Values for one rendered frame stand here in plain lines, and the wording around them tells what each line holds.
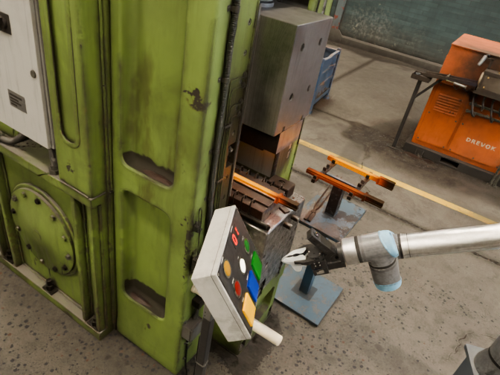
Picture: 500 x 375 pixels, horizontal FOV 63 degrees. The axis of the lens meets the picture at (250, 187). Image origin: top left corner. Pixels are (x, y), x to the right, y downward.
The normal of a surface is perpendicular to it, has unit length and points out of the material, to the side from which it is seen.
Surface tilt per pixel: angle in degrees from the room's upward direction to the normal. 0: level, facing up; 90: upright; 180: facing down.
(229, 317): 90
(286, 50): 90
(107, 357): 0
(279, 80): 90
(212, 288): 90
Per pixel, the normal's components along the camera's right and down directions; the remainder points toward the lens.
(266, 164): -0.54, 0.39
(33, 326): 0.16, -0.82
